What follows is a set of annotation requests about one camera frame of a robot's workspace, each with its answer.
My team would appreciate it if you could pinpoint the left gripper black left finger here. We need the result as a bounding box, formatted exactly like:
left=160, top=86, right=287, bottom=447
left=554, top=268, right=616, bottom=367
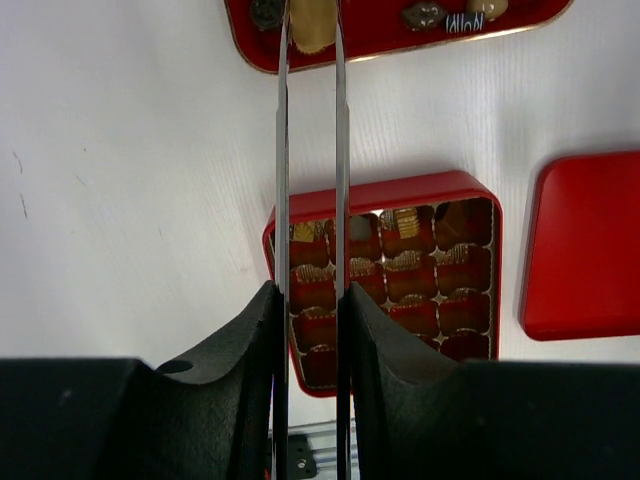
left=1, top=282, right=280, bottom=479

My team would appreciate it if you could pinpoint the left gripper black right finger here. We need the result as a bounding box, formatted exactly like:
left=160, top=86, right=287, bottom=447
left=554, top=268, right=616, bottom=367
left=347, top=284, right=639, bottom=479

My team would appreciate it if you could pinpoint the red box lid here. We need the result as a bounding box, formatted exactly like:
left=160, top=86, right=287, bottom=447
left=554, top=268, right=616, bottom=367
left=520, top=151, right=639, bottom=341

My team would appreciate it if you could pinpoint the tan fluted round chocolate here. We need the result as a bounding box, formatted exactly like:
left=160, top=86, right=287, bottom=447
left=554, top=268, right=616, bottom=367
left=289, top=0, right=337, bottom=55

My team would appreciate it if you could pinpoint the red square chocolate box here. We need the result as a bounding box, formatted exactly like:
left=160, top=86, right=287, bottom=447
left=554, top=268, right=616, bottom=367
left=290, top=171, right=502, bottom=398

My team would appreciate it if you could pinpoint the red chocolate tray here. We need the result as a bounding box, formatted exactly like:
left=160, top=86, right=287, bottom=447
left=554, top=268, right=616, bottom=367
left=224, top=0, right=572, bottom=74

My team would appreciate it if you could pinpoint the striped dark chocolate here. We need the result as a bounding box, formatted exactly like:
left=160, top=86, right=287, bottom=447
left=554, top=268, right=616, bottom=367
left=444, top=12, right=486, bottom=35

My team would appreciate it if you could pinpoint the dark leaf chocolate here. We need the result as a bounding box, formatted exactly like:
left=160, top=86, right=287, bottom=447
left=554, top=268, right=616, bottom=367
left=401, top=1, right=448, bottom=31

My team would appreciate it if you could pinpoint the dark round chocolate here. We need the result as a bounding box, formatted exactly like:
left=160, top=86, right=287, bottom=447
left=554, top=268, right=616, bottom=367
left=249, top=0, right=284, bottom=30

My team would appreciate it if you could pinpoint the cream heart chocolate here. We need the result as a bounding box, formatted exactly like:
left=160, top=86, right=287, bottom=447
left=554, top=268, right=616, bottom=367
left=466, top=0, right=509, bottom=22

